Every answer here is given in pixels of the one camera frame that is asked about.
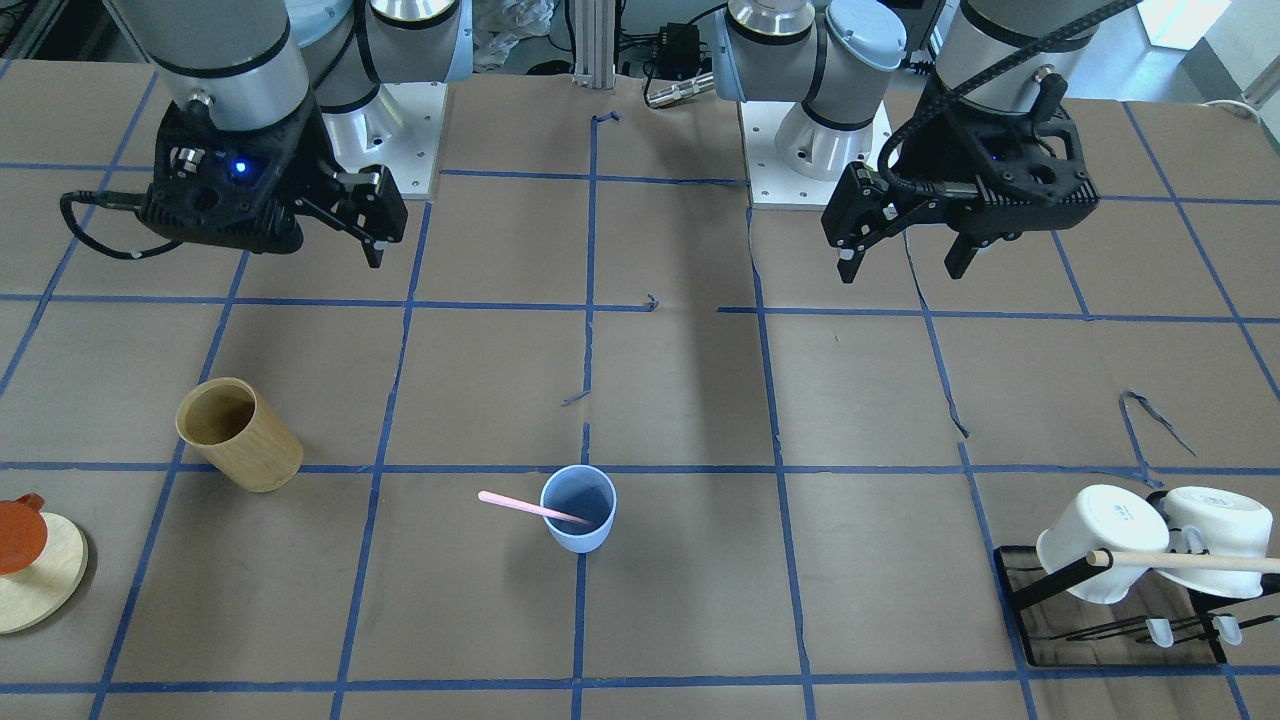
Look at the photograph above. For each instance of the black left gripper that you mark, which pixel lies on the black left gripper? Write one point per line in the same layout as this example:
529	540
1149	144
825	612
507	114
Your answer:
922	143

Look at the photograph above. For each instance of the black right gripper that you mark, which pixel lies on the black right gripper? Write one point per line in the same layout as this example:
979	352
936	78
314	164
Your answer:
304	152

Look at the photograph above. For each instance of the pink chopstick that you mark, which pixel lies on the pink chopstick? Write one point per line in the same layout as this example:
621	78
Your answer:
534	508

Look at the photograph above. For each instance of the light blue plastic cup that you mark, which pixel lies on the light blue plastic cup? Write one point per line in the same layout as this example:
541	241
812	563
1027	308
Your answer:
587	493

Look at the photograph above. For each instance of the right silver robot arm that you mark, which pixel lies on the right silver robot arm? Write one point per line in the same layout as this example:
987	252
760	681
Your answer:
282	110

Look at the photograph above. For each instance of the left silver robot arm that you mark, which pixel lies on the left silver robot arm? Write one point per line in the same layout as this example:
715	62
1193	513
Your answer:
837	63

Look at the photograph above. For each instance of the bamboo cylindrical cup holder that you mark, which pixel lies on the bamboo cylindrical cup holder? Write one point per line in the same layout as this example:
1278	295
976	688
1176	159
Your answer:
235	429

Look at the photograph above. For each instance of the white ceramic mug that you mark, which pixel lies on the white ceramic mug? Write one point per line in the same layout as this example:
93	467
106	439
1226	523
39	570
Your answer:
1102	517
1221	523

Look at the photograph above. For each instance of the orange mug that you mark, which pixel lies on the orange mug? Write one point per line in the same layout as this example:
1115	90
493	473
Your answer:
24	532

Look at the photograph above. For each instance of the round wooden mug stand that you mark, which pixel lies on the round wooden mug stand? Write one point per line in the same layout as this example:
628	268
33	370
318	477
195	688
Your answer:
32	595

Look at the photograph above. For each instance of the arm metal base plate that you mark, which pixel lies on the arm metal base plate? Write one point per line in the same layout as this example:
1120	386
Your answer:
400	129
780	190

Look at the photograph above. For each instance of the aluminium frame post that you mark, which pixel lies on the aluminium frame post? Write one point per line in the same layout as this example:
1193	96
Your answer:
594	30

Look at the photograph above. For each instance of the black wire mug rack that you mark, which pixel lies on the black wire mug rack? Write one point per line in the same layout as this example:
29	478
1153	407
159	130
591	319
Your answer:
1113	609

